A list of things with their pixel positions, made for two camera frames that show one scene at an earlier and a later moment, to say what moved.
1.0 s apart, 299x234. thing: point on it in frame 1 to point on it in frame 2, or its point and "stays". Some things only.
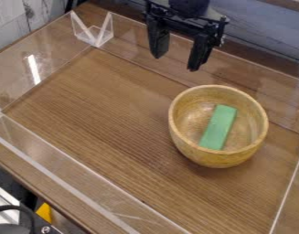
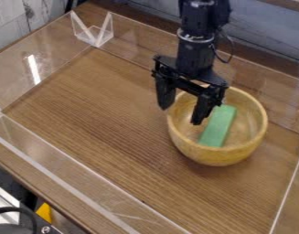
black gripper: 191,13 to 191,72
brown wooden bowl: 190,114 stays
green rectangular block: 219,127 stays
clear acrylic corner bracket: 96,36 stays
